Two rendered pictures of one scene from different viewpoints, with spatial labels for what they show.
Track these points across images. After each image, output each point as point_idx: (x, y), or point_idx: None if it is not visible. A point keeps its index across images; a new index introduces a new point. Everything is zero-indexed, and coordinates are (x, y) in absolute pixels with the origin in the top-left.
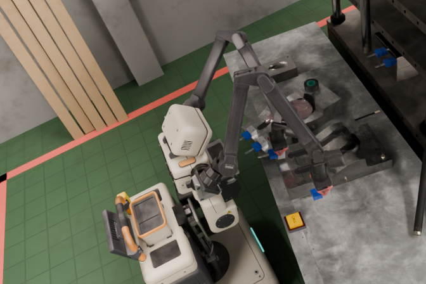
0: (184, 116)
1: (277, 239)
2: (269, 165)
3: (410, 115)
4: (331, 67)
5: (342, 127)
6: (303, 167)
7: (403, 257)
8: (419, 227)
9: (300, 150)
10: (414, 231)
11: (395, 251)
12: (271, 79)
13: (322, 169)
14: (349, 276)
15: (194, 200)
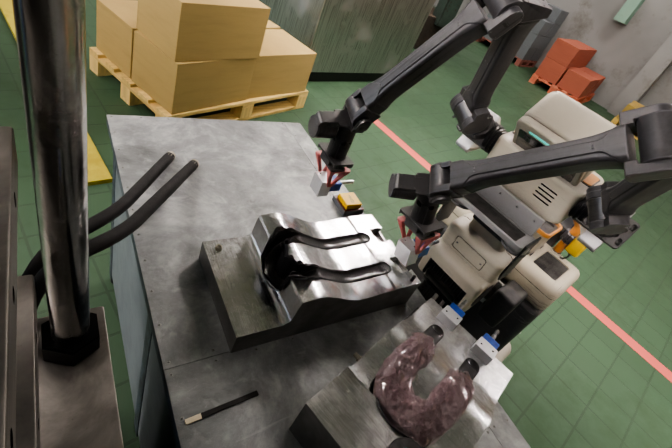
0: (578, 111)
1: None
2: (414, 296)
3: (99, 404)
4: None
5: (301, 277)
6: (357, 243)
7: (217, 153)
8: (190, 161)
9: (372, 276)
10: (197, 162)
11: (224, 159)
12: (483, 14)
13: None
14: (278, 152)
15: (493, 292)
